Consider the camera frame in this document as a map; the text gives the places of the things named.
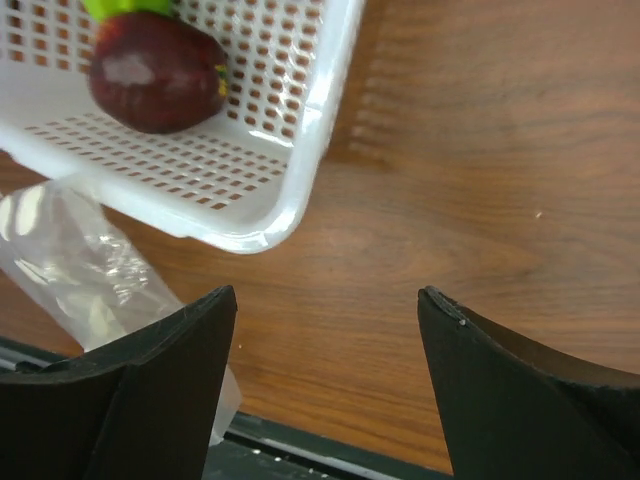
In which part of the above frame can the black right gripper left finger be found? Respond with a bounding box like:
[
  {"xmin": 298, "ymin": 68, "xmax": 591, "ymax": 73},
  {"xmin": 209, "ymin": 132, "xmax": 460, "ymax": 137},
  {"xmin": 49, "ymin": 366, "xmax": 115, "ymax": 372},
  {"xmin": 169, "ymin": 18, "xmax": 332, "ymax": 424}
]
[{"xmin": 1, "ymin": 286, "xmax": 237, "ymax": 479}]

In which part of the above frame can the white perforated plastic basket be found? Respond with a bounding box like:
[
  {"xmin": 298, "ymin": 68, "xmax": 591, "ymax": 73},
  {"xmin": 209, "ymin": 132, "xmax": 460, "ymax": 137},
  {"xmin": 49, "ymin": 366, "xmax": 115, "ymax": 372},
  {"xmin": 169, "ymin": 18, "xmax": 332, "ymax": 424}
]
[{"xmin": 1, "ymin": 1, "xmax": 364, "ymax": 254}]

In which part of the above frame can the dark purple plum near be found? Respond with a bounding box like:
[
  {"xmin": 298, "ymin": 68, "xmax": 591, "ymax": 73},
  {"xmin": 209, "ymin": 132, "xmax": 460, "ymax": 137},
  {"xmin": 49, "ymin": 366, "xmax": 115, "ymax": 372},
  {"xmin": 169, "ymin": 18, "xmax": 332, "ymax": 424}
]
[{"xmin": 87, "ymin": 11, "xmax": 228, "ymax": 134}]

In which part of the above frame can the green leafy toy fruit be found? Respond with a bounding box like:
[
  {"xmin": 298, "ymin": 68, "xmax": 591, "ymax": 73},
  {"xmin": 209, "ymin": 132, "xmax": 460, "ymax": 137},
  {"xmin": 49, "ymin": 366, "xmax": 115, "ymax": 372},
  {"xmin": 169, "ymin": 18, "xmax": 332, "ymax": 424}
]
[{"xmin": 81, "ymin": 0, "xmax": 173, "ymax": 22}]

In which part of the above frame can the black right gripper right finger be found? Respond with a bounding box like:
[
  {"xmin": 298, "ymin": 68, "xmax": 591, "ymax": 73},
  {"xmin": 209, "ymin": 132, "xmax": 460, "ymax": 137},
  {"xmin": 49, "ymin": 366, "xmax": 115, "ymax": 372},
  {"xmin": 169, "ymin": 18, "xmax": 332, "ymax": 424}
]
[{"xmin": 417, "ymin": 286, "xmax": 639, "ymax": 479}]

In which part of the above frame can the clear polka dot zip bag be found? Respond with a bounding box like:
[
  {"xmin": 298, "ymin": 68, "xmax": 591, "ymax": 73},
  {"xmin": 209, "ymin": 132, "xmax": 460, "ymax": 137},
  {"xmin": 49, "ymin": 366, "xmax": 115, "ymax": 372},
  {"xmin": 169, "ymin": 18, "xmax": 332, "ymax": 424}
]
[{"xmin": 1, "ymin": 178, "xmax": 241, "ymax": 445}]

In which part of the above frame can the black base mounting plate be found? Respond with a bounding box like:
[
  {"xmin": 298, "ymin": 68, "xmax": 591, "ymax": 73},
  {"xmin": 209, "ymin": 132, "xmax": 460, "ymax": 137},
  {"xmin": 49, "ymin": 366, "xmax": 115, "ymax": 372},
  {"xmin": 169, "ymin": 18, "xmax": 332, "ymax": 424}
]
[{"xmin": 1, "ymin": 339, "xmax": 436, "ymax": 479}]

